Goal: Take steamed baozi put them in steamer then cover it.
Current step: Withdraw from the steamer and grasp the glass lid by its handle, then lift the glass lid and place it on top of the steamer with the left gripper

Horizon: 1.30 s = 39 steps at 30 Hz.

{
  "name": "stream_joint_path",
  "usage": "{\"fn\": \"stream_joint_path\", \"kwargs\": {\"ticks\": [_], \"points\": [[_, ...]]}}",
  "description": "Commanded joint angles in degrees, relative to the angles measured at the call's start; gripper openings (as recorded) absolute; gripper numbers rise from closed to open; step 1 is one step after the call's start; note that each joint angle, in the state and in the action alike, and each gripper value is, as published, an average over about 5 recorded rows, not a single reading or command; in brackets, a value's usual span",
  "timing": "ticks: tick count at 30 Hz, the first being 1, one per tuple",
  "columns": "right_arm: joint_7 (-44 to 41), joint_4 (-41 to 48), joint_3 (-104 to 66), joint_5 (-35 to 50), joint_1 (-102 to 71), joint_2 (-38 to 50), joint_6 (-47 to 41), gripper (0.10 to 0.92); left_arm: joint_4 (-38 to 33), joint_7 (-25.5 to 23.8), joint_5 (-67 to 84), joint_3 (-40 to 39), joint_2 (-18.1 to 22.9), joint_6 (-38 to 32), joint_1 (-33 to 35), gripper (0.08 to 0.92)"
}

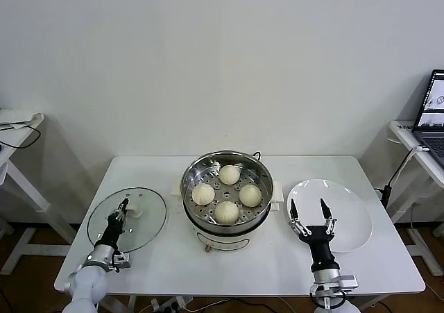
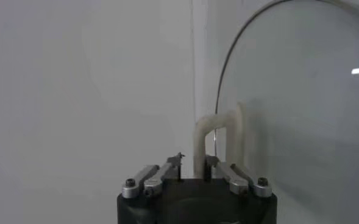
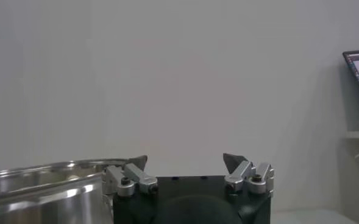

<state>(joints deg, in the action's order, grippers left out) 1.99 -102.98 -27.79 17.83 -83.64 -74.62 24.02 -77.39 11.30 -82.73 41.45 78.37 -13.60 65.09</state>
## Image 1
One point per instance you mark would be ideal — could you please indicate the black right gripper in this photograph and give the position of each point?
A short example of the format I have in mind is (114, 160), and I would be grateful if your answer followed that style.
(320, 247)

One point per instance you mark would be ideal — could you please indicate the white laptop side table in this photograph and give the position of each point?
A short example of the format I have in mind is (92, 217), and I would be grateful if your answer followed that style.
(402, 132)

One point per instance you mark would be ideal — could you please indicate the white folded cloth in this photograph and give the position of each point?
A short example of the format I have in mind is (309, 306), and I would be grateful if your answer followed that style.
(21, 117)

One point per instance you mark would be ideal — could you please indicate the white power strip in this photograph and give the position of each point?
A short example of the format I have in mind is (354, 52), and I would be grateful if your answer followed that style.
(173, 302)

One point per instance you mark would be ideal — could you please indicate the white side table with cloth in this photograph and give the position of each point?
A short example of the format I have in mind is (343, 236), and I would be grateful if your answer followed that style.
(21, 143)

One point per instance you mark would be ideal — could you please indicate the white electric cooker pot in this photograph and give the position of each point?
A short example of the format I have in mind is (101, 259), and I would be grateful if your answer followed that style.
(225, 239)

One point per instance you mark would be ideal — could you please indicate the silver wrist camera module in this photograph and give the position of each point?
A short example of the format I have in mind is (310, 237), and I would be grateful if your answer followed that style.
(122, 260)
(348, 281)

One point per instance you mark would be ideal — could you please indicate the round glass pot lid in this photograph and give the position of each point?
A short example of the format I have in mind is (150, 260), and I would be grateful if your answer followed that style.
(149, 229)

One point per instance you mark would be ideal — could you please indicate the white steamed baozi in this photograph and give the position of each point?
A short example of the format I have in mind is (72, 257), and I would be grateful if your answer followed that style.
(226, 213)
(229, 175)
(203, 194)
(250, 195)

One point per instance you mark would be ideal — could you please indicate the stainless steel steamer basket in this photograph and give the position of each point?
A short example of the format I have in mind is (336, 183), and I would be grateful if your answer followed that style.
(201, 174)

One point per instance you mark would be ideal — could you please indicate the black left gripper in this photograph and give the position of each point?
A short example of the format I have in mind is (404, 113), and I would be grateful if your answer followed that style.
(112, 229)

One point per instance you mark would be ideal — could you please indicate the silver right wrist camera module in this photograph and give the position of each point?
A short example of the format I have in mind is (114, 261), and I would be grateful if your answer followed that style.
(348, 281)

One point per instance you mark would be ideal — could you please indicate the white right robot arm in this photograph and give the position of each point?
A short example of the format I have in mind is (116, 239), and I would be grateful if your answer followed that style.
(326, 278)

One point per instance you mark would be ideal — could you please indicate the grey open laptop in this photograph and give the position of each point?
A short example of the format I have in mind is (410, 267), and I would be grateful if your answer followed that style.
(431, 139)

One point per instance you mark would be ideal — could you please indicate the white round plate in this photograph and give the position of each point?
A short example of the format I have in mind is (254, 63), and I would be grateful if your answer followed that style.
(347, 205)

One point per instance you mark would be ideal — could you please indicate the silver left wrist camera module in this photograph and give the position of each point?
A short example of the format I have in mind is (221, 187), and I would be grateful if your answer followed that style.
(122, 260)

